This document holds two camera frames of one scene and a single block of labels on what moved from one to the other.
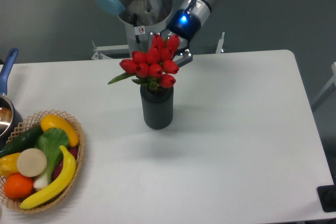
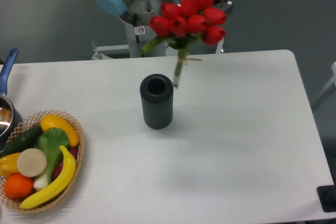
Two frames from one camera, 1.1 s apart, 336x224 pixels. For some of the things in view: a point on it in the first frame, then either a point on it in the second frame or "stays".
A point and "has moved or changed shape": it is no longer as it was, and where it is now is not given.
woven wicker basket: (33, 121) stays
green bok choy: (50, 141) stays
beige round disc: (31, 162) stays
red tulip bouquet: (153, 68) has moved or changed shape
